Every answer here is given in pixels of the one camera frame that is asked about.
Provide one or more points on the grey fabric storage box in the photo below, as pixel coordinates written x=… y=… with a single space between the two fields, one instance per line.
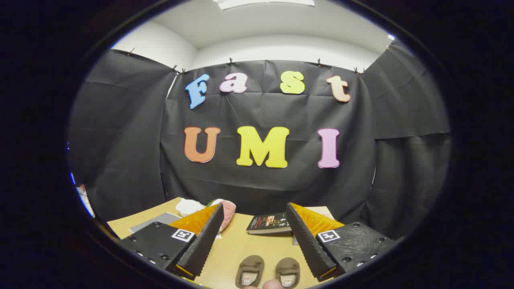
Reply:
x=154 y=222

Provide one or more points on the black cover book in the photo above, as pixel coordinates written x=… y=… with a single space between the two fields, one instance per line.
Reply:
x=267 y=223

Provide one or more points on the ceiling light panel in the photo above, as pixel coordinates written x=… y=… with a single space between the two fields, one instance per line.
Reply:
x=261 y=3

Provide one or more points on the white red clutter item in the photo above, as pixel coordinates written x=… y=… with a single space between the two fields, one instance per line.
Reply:
x=85 y=200

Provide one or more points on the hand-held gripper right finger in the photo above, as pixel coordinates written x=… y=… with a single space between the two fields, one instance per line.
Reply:
x=307 y=241

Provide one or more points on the watermelon slice plush toy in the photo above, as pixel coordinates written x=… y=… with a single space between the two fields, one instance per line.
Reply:
x=229 y=212

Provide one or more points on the brown fuzzy shoe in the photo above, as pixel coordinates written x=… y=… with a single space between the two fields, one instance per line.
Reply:
x=288 y=268
x=249 y=267

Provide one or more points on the white plush toy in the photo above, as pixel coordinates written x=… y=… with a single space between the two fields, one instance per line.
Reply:
x=188 y=206

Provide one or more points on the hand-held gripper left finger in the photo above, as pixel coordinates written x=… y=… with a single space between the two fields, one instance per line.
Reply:
x=207 y=237

